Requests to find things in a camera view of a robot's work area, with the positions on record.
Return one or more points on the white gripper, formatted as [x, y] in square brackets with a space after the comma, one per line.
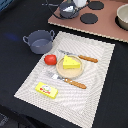
[80, 3]

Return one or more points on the small grey pot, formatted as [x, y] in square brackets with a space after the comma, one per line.
[68, 15]

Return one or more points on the grey pot with handle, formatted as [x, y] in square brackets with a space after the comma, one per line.
[40, 41]

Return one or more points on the yellow cheese wedge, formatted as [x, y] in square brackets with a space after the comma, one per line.
[70, 63]

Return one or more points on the red toy tomato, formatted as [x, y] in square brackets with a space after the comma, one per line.
[50, 59]

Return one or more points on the yellow butter box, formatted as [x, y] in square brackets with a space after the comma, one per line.
[46, 90]

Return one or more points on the black stove burner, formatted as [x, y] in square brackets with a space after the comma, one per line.
[96, 5]
[89, 18]

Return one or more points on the pink toy stove board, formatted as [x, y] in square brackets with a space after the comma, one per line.
[105, 26]

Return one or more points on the beige bowl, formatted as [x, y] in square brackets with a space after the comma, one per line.
[122, 14]

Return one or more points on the round wooden plate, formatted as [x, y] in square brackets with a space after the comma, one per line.
[71, 72]

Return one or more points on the beige woven placemat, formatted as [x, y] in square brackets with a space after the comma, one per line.
[73, 104]

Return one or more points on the wooden handled knife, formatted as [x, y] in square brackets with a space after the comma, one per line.
[80, 56]

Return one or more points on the wooden handled fork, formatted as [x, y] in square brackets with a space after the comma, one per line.
[67, 80]

